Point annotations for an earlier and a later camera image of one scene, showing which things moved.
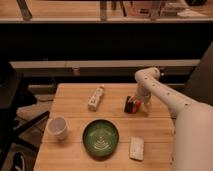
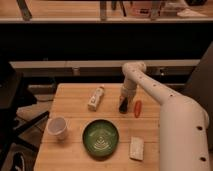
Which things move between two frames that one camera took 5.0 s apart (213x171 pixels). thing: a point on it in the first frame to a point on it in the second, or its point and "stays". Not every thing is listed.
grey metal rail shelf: x=104 y=68 stays
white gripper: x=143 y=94 to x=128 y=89
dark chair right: x=200 y=83 stays
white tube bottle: x=94 y=100 stays
